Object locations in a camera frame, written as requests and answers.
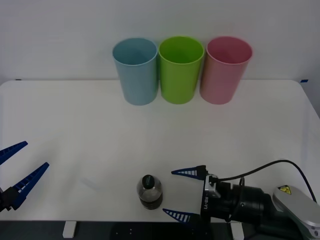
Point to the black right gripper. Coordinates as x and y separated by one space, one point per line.
208 200

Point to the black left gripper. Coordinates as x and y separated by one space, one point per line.
1 200

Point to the small clear bottle dark cap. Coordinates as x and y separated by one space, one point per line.
150 193

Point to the white table leg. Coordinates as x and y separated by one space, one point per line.
237 231
69 229

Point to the green plastic bin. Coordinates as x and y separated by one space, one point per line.
177 82

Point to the pink plastic bin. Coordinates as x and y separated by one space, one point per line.
217 82

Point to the pale blue plastic bin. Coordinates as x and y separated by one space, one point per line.
138 82

